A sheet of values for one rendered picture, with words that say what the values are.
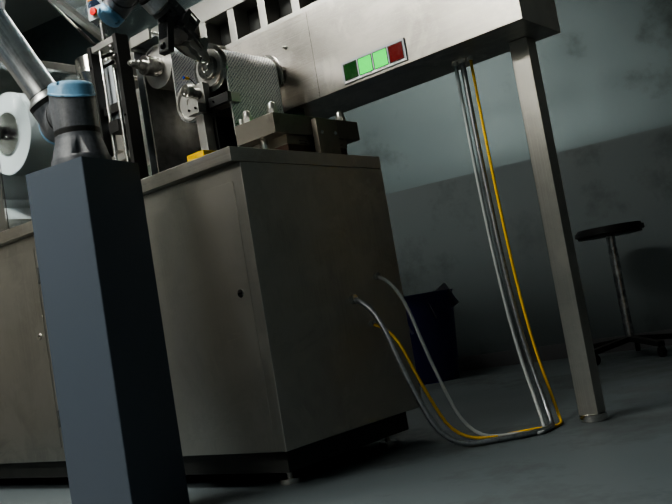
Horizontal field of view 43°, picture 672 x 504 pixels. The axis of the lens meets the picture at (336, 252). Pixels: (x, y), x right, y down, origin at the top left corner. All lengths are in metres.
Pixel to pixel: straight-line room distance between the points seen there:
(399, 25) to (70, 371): 1.40
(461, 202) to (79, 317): 3.13
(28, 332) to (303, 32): 1.38
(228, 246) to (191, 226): 0.15
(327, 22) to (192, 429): 1.36
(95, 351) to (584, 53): 3.39
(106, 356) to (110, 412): 0.13
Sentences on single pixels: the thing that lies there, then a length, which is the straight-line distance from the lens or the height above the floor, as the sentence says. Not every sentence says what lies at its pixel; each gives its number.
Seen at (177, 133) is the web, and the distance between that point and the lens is 3.01.
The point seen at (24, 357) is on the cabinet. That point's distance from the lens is 3.13.
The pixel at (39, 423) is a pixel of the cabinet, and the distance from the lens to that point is 3.10.
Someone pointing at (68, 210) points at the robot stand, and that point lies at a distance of 2.17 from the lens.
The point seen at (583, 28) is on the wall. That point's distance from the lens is 4.85.
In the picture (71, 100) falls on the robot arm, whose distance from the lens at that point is 2.26.
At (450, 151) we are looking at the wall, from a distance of 4.97.
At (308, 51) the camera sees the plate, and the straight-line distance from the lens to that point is 2.90.
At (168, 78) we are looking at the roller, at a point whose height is 1.28.
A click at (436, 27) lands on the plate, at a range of 2.61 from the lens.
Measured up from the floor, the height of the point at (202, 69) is 1.25.
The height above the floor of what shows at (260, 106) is 1.12.
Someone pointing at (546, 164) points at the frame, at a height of 0.75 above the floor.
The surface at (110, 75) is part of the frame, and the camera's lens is 2.97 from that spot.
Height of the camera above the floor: 0.41
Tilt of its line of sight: 5 degrees up
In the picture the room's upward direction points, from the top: 10 degrees counter-clockwise
